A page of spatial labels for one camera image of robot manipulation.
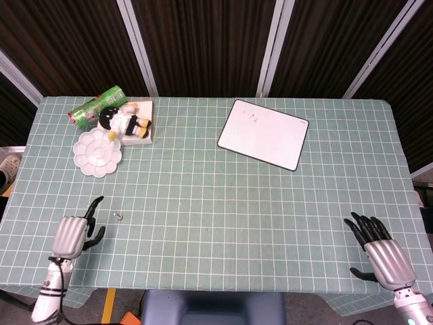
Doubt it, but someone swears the dark equipment beside table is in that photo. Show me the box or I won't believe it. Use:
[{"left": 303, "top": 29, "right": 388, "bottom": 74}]
[{"left": 412, "top": 181, "right": 433, "bottom": 234}]

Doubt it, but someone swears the orange object on floor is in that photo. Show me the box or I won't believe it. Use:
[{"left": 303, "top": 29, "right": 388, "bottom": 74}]
[{"left": 119, "top": 311, "right": 143, "bottom": 325}]

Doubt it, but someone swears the beige clog shoe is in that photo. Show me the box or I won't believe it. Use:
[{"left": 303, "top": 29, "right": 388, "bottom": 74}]
[{"left": 0, "top": 155, "right": 23, "bottom": 184}]

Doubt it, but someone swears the white flat cardboard box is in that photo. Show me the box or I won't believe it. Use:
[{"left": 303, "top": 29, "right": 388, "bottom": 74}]
[{"left": 97, "top": 99, "right": 155, "bottom": 147}]

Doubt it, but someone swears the white board with black frame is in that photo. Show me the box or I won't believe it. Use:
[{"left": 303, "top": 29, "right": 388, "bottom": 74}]
[{"left": 216, "top": 99, "right": 310, "bottom": 172}]

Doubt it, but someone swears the black white plush toy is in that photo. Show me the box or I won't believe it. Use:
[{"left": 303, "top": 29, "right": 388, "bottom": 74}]
[{"left": 98, "top": 103, "right": 152, "bottom": 142}]

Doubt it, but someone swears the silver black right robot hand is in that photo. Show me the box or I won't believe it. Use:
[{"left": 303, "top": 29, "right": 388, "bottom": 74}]
[{"left": 344, "top": 212, "right": 417, "bottom": 291}]

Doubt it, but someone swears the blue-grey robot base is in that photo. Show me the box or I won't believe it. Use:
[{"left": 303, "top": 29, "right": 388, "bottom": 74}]
[{"left": 141, "top": 290, "right": 287, "bottom": 325}]

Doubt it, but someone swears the white flower-shaped paint palette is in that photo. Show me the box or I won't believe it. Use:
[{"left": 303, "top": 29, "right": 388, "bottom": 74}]
[{"left": 73, "top": 130, "right": 123, "bottom": 177}]

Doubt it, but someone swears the green cylindrical snack can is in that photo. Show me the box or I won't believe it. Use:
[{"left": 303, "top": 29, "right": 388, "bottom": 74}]
[{"left": 67, "top": 85, "right": 128, "bottom": 132}]

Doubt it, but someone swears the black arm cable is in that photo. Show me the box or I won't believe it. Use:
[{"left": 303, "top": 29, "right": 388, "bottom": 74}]
[{"left": 47, "top": 256, "right": 67, "bottom": 321}]

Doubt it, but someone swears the grey partition frame post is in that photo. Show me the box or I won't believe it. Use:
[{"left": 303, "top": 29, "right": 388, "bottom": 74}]
[
  {"left": 116, "top": 0, "right": 159, "bottom": 98},
  {"left": 343, "top": 0, "right": 426, "bottom": 100},
  {"left": 256, "top": 0, "right": 286, "bottom": 98},
  {"left": 0, "top": 50, "right": 44, "bottom": 106}
]

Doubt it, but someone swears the green checked tablecloth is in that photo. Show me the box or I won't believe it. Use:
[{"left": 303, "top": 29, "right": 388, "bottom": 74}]
[{"left": 0, "top": 96, "right": 424, "bottom": 309}]

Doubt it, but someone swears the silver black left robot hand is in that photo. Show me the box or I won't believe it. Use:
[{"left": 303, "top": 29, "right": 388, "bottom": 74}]
[{"left": 51, "top": 195, "right": 106, "bottom": 260}]

